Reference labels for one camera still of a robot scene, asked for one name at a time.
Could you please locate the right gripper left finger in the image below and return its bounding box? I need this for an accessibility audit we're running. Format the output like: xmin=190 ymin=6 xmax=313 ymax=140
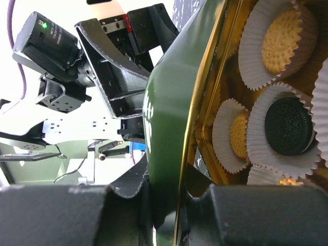
xmin=1 ymin=157 xmax=153 ymax=245

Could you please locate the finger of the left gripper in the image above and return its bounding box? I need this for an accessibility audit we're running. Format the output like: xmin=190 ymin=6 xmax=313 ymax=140
xmin=75 ymin=18 xmax=150 ymax=119

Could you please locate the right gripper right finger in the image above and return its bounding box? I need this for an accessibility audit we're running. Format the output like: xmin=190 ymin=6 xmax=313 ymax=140
xmin=180 ymin=166 xmax=327 ymax=245

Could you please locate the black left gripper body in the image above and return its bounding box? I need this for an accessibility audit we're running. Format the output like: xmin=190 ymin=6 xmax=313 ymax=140
xmin=99 ymin=3 xmax=179 ymax=69

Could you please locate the gold tin lid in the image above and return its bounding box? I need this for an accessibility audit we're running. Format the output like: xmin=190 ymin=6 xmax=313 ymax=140
xmin=143 ymin=1 xmax=226 ymax=245

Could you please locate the gold cookie tin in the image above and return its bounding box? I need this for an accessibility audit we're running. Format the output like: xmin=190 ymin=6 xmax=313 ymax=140
xmin=176 ymin=0 xmax=328 ymax=187

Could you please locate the black sandwich cookie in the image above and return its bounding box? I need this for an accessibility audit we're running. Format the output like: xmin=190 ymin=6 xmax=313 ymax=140
xmin=264 ymin=97 xmax=317 ymax=156

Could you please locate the yellow dotted round cookie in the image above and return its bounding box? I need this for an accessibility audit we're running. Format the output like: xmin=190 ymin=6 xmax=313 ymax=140
xmin=261 ymin=9 xmax=302 ymax=74

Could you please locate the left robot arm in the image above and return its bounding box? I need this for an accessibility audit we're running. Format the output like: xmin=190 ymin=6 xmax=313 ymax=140
xmin=13 ymin=1 xmax=178 ymax=143

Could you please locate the white paper cup front left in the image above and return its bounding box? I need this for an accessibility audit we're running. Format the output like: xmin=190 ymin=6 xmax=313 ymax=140
xmin=247 ymin=165 xmax=305 ymax=187

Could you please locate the white paper cup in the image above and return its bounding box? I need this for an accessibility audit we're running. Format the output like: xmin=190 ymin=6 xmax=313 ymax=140
xmin=238 ymin=1 xmax=318 ymax=90
xmin=247 ymin=165 xmax=305 ymax=187
xmin=212 ymin=98 xmax=249 ymax=174
xmin=247 ymin=83 xmax=320 ymax=179
xmin=310 ymin=58 xmax=328 ymax=144

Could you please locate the white paper cup centre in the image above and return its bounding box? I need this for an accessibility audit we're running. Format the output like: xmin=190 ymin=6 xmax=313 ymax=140
xmin=247 ymin=83 xmax=320 ymax=179

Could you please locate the white paper cup back left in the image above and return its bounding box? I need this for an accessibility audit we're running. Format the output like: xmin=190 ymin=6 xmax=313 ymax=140
xmin=212 ymin=98 xmax=249 ymax=174

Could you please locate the white paper cup front right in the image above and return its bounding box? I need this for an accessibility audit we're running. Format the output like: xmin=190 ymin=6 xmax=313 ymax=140
xmin=238 ymin=1 xmax=318 ymax=90

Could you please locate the white paper cup back right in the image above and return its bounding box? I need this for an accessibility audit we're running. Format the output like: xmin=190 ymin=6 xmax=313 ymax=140
xmin=310 ymin=58 xmax=328 ymax=144

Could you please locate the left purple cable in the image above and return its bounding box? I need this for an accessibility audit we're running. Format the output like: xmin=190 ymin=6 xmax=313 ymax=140
xmin=7 ymin=0 xmax=28 ymax=113

